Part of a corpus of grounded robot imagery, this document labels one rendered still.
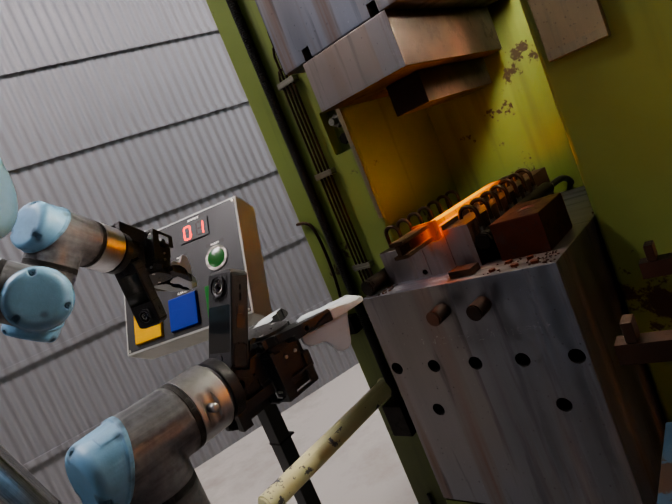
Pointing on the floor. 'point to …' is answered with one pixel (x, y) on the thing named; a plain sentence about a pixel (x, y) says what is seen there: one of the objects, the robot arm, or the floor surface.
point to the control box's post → (275, 429)
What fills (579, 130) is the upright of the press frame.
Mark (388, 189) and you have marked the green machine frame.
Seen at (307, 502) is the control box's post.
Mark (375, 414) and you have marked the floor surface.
